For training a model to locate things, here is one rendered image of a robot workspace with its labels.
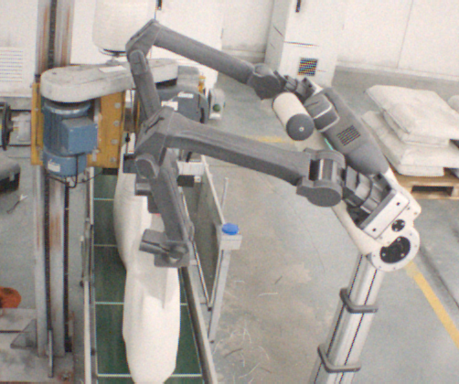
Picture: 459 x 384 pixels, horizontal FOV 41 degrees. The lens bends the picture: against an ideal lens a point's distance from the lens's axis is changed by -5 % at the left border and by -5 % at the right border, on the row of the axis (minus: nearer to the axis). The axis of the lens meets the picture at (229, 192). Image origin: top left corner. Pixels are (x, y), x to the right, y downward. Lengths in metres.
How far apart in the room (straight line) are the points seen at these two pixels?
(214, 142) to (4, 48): 3.86
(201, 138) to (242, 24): 5.17
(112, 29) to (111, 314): 1.23
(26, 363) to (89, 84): 1.43
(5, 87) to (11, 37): 0.42
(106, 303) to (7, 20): 2.84
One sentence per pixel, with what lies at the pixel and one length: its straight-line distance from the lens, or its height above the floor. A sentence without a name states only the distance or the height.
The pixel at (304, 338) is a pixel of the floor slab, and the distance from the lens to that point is 3.30.
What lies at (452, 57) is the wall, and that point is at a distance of 7.43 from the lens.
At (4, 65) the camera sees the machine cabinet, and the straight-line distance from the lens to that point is 5.11.
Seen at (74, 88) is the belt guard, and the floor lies 1.41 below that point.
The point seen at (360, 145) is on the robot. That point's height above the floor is 1.54.
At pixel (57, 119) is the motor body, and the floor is 1.30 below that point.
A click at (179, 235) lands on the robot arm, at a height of 1.23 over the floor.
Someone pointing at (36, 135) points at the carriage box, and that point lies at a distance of 2.29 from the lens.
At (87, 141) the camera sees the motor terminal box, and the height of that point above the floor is 1.25.
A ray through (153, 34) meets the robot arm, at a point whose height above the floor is 1.64.
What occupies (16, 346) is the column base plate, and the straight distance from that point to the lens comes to 3.04.
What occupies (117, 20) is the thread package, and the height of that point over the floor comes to 1.63.
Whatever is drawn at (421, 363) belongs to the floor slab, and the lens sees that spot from 3.40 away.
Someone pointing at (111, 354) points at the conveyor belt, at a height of 0.38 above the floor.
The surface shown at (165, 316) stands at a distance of 2.13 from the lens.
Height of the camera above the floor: 2.13
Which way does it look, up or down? 29 degrees down
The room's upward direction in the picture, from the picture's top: 10 degrees clockwise
